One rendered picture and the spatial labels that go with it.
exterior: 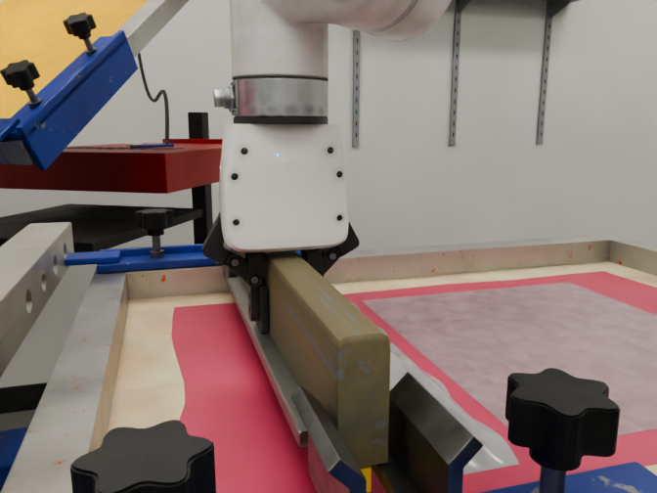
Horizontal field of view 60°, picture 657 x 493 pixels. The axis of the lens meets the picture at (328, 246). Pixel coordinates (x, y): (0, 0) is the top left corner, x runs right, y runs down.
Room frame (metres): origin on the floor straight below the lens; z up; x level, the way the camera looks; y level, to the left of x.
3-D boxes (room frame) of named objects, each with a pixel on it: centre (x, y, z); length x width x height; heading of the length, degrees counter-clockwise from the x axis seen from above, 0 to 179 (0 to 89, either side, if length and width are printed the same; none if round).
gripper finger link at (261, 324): (0.46, 0.07, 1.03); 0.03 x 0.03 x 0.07; 16
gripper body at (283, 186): (0.46, 0.04, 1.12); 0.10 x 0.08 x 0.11; 106
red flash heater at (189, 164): (1.61, 0.51, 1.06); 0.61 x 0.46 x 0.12; 166
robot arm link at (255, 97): (0.46, 0.04, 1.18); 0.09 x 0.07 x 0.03; 106
